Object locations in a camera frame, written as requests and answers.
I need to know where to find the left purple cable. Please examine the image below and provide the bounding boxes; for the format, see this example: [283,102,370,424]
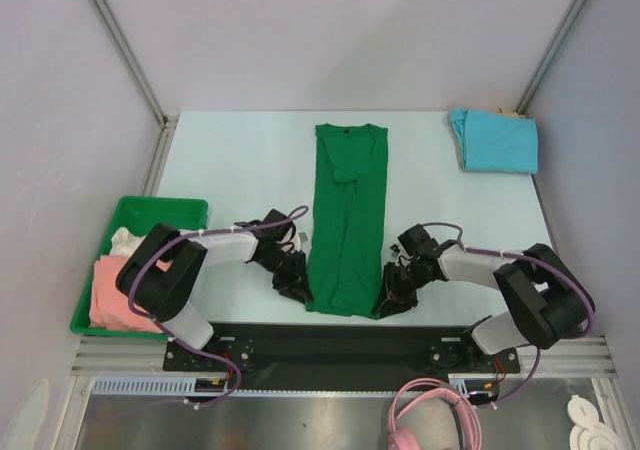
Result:
[128,204,310,412]

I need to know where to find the left aluminium frame post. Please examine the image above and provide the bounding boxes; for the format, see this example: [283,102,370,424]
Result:
[88,0,167,129]

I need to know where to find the green plastic bin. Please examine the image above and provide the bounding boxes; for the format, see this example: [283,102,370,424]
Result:
[70,196,209,340]

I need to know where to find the green t shirt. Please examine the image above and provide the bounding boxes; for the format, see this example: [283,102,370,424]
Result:
[306,124,389,319]

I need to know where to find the aluminium frame rail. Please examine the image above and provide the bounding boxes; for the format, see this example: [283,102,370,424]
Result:
[72,336,616,377]

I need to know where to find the pink headphones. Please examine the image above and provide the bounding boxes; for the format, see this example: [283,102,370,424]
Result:
[387,377,483,449]

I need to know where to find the aluminium frame post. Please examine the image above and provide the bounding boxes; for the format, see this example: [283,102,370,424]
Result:
[88,0,167,129]
[514,0,591,114]

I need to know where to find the white cable duct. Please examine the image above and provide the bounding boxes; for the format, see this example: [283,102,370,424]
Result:
[93,376,196,396]

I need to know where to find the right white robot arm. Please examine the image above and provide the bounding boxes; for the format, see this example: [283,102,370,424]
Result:
[372,223,595,371]

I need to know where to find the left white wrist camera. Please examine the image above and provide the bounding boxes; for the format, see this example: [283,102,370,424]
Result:
[284,230,308,251]

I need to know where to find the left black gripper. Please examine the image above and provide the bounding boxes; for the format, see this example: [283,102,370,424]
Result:
[257,247,313,305]

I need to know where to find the right aluminium frame post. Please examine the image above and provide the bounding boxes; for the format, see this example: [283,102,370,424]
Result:
[514,0,591,114]

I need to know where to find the white round lids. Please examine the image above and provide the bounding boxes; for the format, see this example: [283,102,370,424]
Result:
[566,395,624,450]

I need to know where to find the pink t shirt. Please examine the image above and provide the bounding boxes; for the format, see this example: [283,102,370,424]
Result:
[89,255,161,334]

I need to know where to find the folded blue t shirt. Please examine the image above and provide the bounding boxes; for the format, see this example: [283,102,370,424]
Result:
[448,107,539,175]

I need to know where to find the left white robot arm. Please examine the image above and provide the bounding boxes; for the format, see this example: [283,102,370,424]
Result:
[115,205,313,370]

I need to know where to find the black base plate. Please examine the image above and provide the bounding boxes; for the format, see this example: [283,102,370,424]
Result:
[163,323,521,392]

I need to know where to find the white t shirt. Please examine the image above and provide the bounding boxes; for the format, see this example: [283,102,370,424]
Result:
[109,227,146,258]

